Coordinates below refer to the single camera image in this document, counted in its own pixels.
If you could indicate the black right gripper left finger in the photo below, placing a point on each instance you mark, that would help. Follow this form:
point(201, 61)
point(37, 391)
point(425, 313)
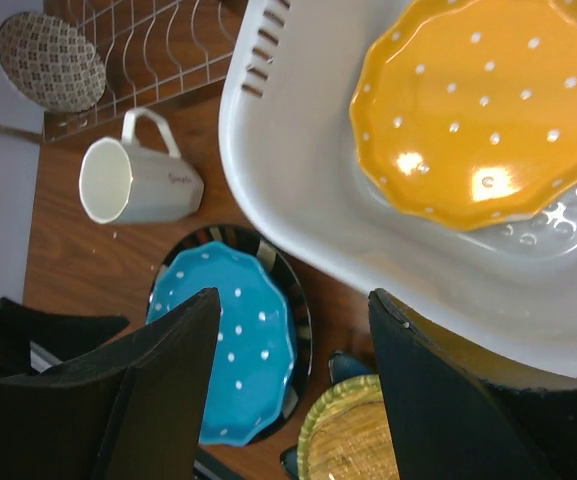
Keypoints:
point(129, 409)

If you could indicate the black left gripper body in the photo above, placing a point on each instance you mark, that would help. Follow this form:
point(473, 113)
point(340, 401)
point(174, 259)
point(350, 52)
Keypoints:
point(32, 341)

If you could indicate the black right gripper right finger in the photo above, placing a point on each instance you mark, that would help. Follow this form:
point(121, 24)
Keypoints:
point(448, 423)

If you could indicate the blue polka dot plate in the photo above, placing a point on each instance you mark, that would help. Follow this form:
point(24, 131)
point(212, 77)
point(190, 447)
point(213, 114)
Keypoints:
point(256, 347)

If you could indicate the black striped rim plate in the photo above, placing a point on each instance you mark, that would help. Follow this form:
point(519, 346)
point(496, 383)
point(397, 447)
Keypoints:
point(281, 272)

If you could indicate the yellow polka dot plate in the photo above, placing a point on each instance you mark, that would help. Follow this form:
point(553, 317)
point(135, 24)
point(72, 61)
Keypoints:
point(465, 112)

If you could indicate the white plastic bin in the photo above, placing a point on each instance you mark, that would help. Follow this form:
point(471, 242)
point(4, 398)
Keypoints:
point(289, 159)

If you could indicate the yellow woven pattern plate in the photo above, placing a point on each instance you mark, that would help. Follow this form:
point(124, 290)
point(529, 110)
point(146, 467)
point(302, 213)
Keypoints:
point(346, 435)

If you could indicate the dark teal star plate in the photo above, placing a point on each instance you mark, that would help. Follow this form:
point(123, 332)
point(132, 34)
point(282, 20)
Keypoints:
point(341, 366)

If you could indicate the white ceramic mug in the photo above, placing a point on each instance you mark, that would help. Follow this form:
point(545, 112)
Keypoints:
point(122, 182)

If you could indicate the grey patterned bowl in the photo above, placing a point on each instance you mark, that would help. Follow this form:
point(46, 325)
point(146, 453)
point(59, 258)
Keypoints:
point(51, 63)

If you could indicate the stainless steel dish rack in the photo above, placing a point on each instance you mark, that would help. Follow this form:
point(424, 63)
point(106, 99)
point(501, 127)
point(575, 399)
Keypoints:
point(157, 54)

